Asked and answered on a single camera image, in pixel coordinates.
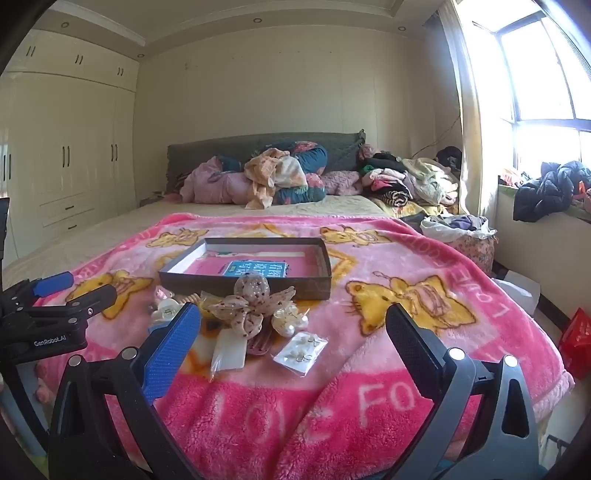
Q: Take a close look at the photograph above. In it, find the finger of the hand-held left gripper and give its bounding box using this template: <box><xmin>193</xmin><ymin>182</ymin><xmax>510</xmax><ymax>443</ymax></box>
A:
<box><xmin>18</xmin><ymin>284</ymin><xmax>118</xmax><ymax>330</ymax></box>
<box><xmin>0</xmin><ymin>271</ymin><xmax>75</xmax><ymax>308</ymax></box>

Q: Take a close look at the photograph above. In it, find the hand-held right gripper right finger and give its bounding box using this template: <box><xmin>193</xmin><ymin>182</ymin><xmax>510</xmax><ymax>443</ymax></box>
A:
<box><xmin>385</xmin><ymin>304</ymin><xmax>548</xmax><ymax>480</ymax></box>

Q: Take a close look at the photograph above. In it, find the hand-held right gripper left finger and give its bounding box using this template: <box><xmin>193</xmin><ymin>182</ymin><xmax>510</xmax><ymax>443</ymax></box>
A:
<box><xmin>48</xmin><ymin>302</ymin><xmax>204</xmax><ymax>480</ymax></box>

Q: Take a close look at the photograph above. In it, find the white hair claw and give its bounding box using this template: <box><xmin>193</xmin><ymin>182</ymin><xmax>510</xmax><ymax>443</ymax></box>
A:
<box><xmin>150</xmin><ymin>298</ymin><xmax>185</xmax><ymax>324</ymax></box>

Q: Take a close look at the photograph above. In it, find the clear plastic bag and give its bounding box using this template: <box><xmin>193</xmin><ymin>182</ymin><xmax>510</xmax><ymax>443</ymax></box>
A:
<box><xmin>210</xmin><ymin>330</ymin><xmax>247</xmax><ymax>381</ymax></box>

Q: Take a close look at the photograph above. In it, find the shallow brown cardboard box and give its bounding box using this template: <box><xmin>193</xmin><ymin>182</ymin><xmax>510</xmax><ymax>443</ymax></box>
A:
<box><xmin>158</xmin><ymin>237</ymin><xmax>333</xmax><ymax>301</ymax></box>

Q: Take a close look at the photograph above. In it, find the polka-dot beige bow hair clip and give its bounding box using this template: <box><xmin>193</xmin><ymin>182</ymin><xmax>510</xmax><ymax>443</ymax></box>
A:
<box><xmin>206</xmin><ymin>271</ymin><xmax>297</xmax><ymax>337</ymax></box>

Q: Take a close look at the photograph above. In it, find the cream pearl hair claw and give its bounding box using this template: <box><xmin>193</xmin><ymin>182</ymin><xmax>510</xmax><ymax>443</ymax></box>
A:
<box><xmin>272</xmin><ymin>310</ymin><xmax>309</xmax><ymax>334</ymax></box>

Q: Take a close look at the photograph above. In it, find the pink printed blanket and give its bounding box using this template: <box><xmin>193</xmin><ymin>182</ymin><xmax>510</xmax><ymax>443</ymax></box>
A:
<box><xmin>34</xmin><ymin>213</ymin><xmax>575</xmax><ymax>480</ymax></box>

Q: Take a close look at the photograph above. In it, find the earring card in clear packet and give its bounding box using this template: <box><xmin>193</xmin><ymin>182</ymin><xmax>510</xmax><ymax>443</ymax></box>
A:
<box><xmin>273</xmin><ymin>331</ymin><xmax>329</xmax><ymax>376</ymax></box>

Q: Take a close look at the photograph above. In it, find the floral bag of clothes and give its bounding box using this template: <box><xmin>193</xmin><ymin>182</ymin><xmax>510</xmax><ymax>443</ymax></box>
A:
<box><xmin>420</xmin><ymin>215</ymin><xmax>499</xmax><ymax>278</ymax></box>

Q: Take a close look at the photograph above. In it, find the blue printed booklet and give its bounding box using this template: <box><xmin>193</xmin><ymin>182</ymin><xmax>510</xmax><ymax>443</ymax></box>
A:
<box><xmin>221</xmin><ymin>260</ymin><xmax>289</xmax><ymax>279</ymax></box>

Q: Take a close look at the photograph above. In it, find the cream wardrobe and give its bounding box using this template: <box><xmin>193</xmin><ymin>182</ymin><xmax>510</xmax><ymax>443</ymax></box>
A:
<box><xmin>0</xmin><ymin>30</ymin><xmax>141</xmax><ymax>259</ymax></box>

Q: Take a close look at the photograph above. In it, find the pink quilt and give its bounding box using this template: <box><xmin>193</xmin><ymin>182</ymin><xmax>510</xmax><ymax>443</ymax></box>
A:
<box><xmin>180</xmin><ymin>157</ymin><xmax>252</xmax><ymax>205</ymax></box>

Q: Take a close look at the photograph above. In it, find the red bag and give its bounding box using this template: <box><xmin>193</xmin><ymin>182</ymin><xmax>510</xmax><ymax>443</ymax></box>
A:
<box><xmin>558</xmin><ymin>308</ymin><xmax>591</xmax><ymax>380</ymax></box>

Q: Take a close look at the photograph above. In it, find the pink fluffy cloth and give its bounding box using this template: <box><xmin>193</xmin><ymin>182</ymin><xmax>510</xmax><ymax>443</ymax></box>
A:
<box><xmin>323</xmin><ymin>170</ymin><xmax>365</xmax><ymax>197</ymax></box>

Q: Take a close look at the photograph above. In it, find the bed with beige sheet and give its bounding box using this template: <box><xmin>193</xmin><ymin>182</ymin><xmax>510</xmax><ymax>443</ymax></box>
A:
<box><xmin>0</xmin><ymin>194</ymin><xmax>462</xmax><ymax>287</ymax></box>

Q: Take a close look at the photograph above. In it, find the pile of clothes on bed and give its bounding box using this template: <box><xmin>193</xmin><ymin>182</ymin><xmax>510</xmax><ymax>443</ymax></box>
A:
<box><xmin>166</xmin><ymin>129</ymin><xmax>365</xmax><ymax>195</ymax></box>

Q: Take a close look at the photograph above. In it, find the beige orange patterned cloth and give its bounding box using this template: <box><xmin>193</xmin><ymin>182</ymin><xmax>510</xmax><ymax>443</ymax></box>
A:
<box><xmin>243</xmin><ymin>148</ymin><xmax>308</xmax><ymax>209</ymax></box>

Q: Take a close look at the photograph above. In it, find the dark puffer jacket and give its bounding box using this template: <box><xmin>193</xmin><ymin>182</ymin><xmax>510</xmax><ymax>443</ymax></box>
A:
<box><xmin>512</xmin><ymin>161</ymin><xmax>591</xmax><ymax>223</ymax></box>

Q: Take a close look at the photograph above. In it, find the dark teal floral quilt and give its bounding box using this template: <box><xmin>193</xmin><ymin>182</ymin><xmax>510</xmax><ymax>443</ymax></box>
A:
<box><xmin>217</xmin><ymin>142</ymin><xmax>329</xmax><ymax>204</ymax></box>

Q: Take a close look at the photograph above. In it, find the cream curtain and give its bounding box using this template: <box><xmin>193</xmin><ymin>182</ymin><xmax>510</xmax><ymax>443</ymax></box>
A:
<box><xmin>436</xmin><ymin>0</ymin><xmax>483</xmax><ymax>217</ymax></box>

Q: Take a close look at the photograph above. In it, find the window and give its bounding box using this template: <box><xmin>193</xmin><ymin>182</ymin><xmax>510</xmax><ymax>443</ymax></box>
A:
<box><xmin>462</xmin><ymin>9</ymin><xmax>591</xmax><ymax>185</ymax></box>

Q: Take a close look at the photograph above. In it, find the thin wall cable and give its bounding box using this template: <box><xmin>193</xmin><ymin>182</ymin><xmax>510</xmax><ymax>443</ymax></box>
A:
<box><xmin>413</xmin><ymin>115</ymin><xmax>462</xmax><ymax>158</ymax></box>

